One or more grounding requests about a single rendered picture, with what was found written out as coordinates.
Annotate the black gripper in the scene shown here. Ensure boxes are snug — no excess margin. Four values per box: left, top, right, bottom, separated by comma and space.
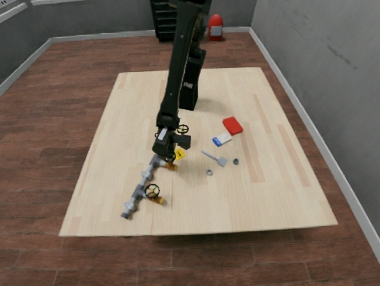
158, 150, 174, 163

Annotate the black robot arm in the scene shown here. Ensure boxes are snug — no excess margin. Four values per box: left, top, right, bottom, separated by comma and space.
152, 0, 212, 155

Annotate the red flat rectangular block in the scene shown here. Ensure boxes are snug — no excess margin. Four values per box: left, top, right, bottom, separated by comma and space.
222, 116, 243, 136

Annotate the yellow diamond-shaped tag with chain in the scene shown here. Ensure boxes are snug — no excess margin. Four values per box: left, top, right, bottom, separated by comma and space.
174, 148, 186, 161

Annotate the grey pipe manifold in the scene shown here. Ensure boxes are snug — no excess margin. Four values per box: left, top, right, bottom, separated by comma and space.
120, 124, 189, 219

